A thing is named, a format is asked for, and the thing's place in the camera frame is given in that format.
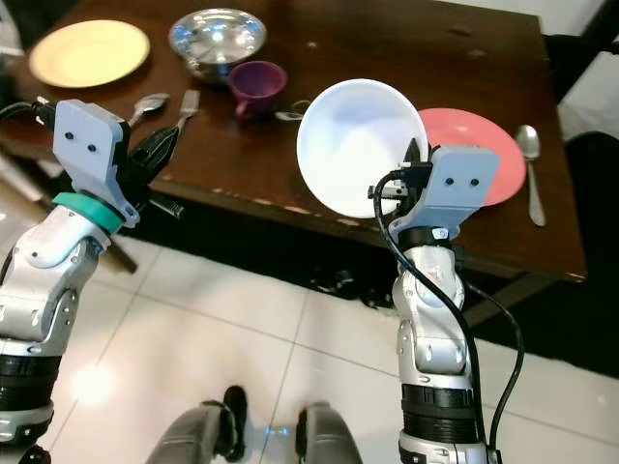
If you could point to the stainless steel bowl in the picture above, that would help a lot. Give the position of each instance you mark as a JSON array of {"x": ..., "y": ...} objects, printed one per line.
[{"x": 218, "y": 34}]

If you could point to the grey right robot leg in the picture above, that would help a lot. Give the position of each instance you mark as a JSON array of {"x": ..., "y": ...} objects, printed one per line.
[{"x": 334, "y": 440}]

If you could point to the black chair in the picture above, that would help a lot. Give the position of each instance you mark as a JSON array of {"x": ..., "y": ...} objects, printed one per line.
[{"x": 595, "y": 179}]

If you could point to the grey robot leg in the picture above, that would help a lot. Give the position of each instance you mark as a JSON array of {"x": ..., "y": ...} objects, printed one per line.
[
  {"x": 334, "y": 440},
  {"x": 203, "y": 430}
]

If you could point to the dark brown wooden table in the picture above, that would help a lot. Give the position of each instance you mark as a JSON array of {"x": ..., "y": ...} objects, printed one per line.
[{"x": 358, "y": 43}]

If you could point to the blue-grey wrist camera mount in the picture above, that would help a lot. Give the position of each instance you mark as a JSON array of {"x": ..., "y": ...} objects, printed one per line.
[
  {"x": 92, "y": 150},
  {"x": 464, "y": 188}
]

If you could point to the black metal frame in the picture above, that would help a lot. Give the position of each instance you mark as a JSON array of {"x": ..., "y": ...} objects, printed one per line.
[{"x": 580, "y": 63}]

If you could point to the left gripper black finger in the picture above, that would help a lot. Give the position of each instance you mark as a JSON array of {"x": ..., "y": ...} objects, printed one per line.
[
  {"x": 147, "y": 155},
  {"x": 168, "y": 145}
]

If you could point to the pink plate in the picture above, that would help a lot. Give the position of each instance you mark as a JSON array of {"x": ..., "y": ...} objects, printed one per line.
[{"x": 469, "y": 130}]

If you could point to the black wheeled chair base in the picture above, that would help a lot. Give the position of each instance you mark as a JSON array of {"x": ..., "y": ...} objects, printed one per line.
[{"x": 338, "y": 285}]

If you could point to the yellow plate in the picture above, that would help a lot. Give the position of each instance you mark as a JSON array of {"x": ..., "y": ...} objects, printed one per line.
[{"x": 87, "y": 53}]

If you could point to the purple cup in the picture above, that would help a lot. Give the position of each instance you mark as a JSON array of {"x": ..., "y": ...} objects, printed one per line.
[{"x": 256, "y": 92}]

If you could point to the white bowl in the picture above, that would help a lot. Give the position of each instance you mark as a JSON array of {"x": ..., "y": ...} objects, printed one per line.
[{"x": 353, "y": 145}]

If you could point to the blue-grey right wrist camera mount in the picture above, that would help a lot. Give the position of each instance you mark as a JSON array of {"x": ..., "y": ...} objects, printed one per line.
[{"x": 464, "y": 188}]

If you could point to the grey left robot leg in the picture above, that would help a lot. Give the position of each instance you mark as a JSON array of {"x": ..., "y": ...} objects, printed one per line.
[{"x": 203, "y": 430}]

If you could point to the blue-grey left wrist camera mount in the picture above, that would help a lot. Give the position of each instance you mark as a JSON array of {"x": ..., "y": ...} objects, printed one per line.
[{"x": 92, "y": 150}]

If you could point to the silver metal spoon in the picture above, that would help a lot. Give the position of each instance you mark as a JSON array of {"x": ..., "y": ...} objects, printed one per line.
[
  {"x": 152, "y": 101},
  {"x": 527, "y": 140}
]

